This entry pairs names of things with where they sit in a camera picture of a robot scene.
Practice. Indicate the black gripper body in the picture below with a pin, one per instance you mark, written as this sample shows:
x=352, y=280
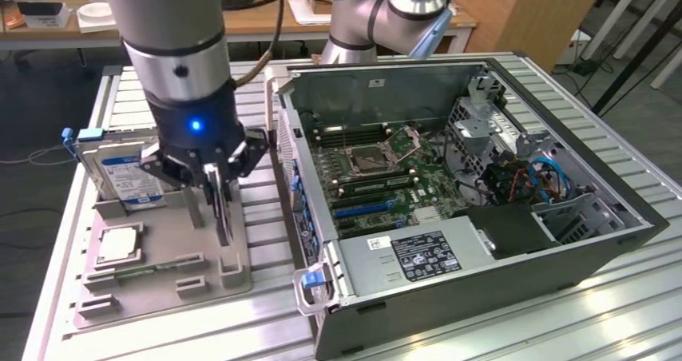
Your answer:
x=196, y=137

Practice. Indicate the green graphics card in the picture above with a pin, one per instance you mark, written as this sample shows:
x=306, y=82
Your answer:
x=223, y=225

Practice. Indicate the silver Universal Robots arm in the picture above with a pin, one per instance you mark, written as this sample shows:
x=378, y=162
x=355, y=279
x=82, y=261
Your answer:
x=170, y=25

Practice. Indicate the hard disk with blue label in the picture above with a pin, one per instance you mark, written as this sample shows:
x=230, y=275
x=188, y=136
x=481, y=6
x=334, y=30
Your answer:
x=123, y=177

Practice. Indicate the silver CPU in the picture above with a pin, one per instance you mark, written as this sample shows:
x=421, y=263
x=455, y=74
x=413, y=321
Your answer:
x=119, y=245

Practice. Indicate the CPU socket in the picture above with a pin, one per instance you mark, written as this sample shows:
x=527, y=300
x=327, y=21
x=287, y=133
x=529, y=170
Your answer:
x=370, y=161

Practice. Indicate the installed RAM stick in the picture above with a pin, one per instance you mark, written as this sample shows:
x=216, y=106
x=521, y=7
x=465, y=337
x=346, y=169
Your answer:
x=373, y=186

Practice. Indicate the blue expansion slot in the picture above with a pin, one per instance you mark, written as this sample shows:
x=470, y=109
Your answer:
x=362, y=210

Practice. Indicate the green RAM stick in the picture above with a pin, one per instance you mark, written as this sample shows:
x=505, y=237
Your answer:
x=139, y=272

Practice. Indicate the metal socket cover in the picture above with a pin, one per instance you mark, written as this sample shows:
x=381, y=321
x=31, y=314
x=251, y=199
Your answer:
x=405, y=141

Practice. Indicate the green motherboard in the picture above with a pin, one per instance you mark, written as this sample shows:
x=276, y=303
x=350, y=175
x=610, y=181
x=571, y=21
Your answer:
x=421, y=177

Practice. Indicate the grey parts rack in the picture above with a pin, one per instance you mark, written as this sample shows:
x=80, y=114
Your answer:
x=160, y=297

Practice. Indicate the blue case latch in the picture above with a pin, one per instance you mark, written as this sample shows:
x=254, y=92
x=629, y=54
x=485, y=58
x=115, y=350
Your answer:
x=311, y=279

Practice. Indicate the white paper stack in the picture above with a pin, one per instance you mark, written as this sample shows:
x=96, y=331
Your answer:
x=306, y=13

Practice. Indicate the white round dish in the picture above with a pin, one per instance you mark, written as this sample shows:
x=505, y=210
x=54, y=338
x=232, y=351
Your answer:
x=96, y=17

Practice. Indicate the grey power supply unit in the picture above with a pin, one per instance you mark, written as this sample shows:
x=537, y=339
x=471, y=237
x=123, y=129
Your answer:
x=367, y=265

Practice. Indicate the wooden desk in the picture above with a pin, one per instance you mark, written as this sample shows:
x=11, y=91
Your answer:
x=43, y=35

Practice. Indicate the metal drive cage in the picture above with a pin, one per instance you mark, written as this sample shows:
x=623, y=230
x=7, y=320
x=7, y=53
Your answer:
x=474, y=137

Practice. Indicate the white box with black top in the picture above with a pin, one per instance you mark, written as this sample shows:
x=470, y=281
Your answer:
x=43, y=15

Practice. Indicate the orange object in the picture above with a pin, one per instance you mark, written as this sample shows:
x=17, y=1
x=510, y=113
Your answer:
x=13, y=19

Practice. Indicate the black open PC case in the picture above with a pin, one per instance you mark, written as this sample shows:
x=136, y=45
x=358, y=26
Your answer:
x=479, y=297

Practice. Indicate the wooden cabinet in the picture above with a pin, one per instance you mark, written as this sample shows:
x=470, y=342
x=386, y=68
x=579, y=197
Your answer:
x=533, y=17

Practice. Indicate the white table frame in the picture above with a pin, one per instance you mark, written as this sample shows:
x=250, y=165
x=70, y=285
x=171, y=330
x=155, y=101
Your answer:
x=629, y=17

